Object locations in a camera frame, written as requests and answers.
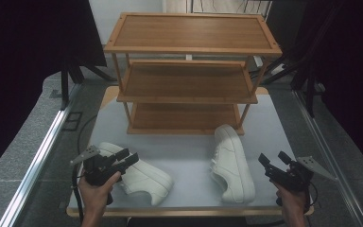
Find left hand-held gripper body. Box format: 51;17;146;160
70;145;124;187

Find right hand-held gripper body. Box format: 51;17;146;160
265;155;338;193

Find white sneaker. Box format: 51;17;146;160
210;123;257;204
97;141;174;206

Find wooden three-tier shoe rack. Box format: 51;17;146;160
103;12;284;136

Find person's right hand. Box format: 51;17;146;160
272;180;312;219

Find person's left hand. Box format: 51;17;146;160
78;170;123;218

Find black floor outlet plate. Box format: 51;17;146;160
61;111;84;132

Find white table mat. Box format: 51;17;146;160
67;94;314;210

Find black stand legs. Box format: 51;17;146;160
261;46;327;118
60;58;117;111

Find black curtain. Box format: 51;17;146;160
266;0;363;179
0;0;108;183

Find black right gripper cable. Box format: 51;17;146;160
305;180;320;214

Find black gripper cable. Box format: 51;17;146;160
305;180;320;214
71;162;85;225

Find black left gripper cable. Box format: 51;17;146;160
71;162;85;225

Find black floor cable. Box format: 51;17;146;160
76;113;99;156

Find silver metal floor rail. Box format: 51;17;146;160
291;89;363;227
0;83;83;227

